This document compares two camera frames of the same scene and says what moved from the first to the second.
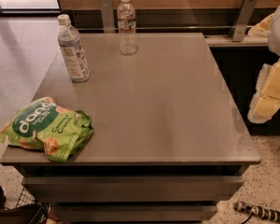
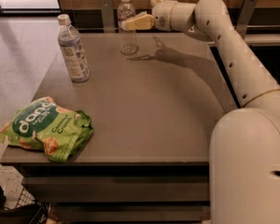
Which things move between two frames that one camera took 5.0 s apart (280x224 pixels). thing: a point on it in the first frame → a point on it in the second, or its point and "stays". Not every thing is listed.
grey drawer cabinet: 166,146 stays
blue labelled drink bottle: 72,49 stays
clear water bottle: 127,27 stays
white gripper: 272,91 → 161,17
